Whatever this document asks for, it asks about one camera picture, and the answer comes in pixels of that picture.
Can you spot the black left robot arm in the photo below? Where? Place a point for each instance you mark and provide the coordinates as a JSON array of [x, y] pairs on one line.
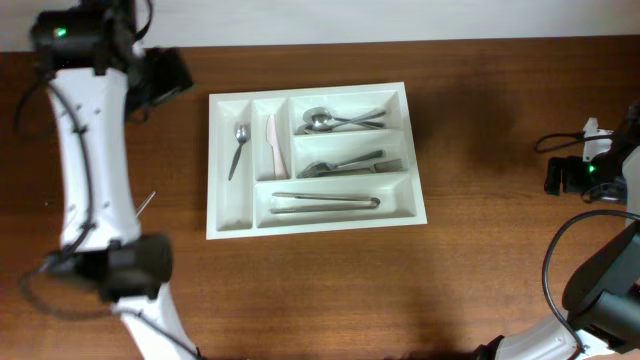
[[97, 73]]

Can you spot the white plastic cutlery tray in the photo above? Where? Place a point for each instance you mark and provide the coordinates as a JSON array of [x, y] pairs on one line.
[[240, 207]]

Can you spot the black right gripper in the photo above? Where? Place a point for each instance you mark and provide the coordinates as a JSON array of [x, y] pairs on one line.
[[570, 166]]

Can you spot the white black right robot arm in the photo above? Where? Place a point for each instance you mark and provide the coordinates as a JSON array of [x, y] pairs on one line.
[[599, 313]]

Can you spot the small metal teaspoon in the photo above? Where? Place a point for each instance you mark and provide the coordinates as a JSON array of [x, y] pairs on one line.
[[242, 135], [145, 203]]

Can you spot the large metal spoon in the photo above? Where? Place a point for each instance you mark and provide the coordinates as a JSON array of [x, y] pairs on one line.
[[307, 129]]

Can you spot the pink plastic knife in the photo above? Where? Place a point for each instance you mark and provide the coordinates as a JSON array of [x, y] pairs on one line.
[[280, 170]]

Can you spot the metal knife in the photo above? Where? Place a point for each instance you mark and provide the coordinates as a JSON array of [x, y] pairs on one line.
[[327, 208], [321, 197]]

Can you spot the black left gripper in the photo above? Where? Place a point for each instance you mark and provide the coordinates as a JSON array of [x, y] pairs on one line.
[[175, 72]]

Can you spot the metal fork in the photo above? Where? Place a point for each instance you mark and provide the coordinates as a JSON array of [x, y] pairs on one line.
[[379, 167], [320, 167]]

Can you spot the metal spoon in tray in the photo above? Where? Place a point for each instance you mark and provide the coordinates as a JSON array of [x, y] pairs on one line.
[[323, 121]]

